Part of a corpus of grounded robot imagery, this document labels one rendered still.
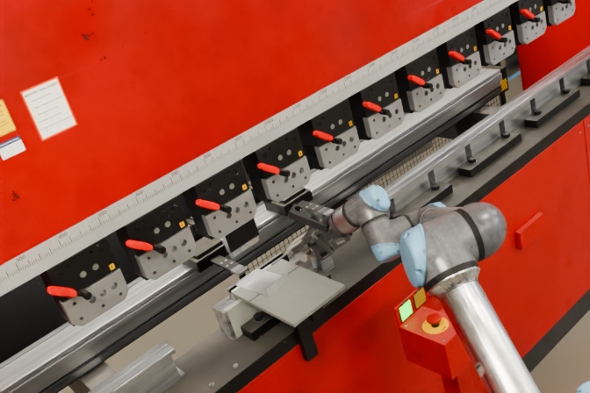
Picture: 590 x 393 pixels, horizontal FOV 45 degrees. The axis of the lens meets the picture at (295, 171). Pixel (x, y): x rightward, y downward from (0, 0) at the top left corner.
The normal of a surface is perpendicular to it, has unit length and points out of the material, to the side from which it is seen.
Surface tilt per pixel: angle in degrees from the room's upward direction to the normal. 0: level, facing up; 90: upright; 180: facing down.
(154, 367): 90
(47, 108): 90
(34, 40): 90
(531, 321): 90
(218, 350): 0
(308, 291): 0
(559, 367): 0
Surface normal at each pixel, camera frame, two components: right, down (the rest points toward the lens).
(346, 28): 0.63, 0.16
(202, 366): -0.26, -0.88
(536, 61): -0.73, 0.45
